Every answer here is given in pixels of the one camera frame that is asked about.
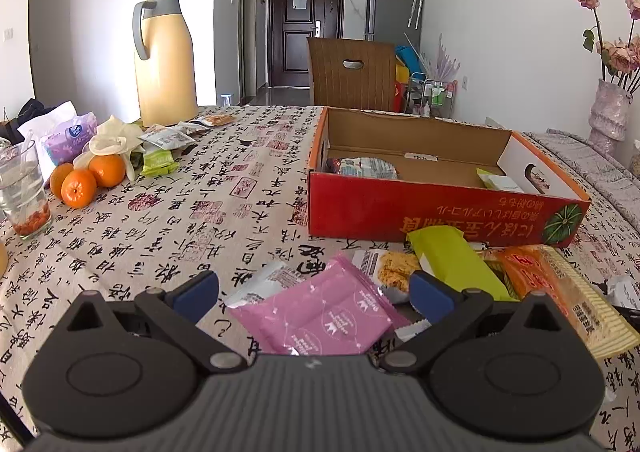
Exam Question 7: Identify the plain white snack packet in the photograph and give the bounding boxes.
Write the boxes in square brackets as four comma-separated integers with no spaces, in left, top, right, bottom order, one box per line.
[605,276,640,313]
[392,319,431,344]
[222,259,307,310]

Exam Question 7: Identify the pink snack packet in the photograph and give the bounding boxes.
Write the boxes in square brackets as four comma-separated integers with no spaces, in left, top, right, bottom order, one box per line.
[227,252,412,358]

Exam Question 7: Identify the long green snack packet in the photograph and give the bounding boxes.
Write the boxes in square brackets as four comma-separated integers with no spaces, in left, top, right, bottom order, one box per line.
[407,226,518,304]

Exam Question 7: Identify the clear dark snack packet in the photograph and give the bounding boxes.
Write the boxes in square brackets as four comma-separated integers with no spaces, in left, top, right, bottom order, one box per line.
[325,157,399,180]

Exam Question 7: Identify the red gift box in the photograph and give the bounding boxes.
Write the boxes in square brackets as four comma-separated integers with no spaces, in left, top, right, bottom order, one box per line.
[394,77,413,110]

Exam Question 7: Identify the yellow striped snack packet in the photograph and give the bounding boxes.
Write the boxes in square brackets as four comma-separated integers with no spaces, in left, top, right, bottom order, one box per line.
[537,247,640,361]

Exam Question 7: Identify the white green small packet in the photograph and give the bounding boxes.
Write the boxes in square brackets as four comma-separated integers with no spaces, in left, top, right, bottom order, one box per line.
[139,124,196,149]

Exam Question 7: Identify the orange snack packet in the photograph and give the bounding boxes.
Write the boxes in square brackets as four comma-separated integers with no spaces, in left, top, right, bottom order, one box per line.
[480,246,573,320]

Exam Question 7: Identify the cream plastic bag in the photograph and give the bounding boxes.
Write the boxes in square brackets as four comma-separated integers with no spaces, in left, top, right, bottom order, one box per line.
[87,114,146,183]

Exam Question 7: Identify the wire storage rack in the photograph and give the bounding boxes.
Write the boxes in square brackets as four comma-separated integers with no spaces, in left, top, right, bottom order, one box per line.
[404,73,458,117]

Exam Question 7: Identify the grey refrigerator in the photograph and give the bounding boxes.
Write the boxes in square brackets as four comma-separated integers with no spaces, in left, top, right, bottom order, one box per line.
[364,0,426,44]

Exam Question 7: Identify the white plastic bag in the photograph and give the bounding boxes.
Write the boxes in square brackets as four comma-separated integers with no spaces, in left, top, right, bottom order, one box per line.
[17,101,78,173]

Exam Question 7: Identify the yellow thermos jug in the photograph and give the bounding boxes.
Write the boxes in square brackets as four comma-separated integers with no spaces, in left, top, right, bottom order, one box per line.
[132,0,200,128]

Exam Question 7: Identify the green and white snack packet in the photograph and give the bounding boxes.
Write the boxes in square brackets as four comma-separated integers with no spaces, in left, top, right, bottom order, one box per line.
[476,168,525,194]

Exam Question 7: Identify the grey quilted cloth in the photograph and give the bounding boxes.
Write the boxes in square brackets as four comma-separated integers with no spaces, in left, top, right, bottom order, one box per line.
[485,117,640,243]

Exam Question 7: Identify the clear glass cup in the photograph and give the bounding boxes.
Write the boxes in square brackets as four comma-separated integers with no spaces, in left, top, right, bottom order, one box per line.
[0,139,52,238]

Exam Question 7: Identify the dark brown door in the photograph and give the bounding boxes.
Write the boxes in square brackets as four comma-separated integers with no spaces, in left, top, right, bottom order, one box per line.
[268,0,346,89]

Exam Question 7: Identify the lilac decorative branches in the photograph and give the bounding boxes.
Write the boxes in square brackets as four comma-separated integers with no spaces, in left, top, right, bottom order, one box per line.
[422,33,461,83]

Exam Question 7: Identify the small green snack packet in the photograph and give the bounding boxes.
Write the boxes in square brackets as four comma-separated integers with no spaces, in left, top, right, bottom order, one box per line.
[141,149,179,177]

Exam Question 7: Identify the wooden chair back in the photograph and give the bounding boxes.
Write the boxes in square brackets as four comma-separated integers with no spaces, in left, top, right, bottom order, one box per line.
[306,37,398,113]

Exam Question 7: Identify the dark bag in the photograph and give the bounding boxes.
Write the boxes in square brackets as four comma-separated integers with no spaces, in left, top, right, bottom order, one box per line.
[0,98,48,145]

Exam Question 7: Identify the brown nut snack packet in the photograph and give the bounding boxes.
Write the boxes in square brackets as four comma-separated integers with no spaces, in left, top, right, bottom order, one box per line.
[192,114,236,129]

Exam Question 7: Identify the pink textured vase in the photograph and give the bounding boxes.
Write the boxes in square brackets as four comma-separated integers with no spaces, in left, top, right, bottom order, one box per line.
[589,78,633,158]

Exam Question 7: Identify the red cardboard box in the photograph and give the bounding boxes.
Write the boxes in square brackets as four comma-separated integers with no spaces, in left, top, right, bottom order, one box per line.
[306,106,592,249]

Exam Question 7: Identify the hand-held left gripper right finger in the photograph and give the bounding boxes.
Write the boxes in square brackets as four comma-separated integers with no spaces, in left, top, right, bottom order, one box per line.
[382,271,596,374]

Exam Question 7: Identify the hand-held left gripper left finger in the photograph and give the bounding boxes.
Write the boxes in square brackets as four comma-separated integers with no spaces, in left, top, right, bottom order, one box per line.
[50,271,247,374]

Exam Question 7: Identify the orange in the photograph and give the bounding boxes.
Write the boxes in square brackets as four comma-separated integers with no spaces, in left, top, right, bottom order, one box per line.
[89,153,127,189]
[49,163,75,198]
[61,168,98,209]

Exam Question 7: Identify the white cracker snack packet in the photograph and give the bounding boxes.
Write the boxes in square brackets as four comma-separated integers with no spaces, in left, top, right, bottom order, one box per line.
[351,248,426,305]

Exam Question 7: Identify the purple tissue pack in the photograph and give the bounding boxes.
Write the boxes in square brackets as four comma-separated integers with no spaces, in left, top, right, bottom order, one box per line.
[41,112,98,168]

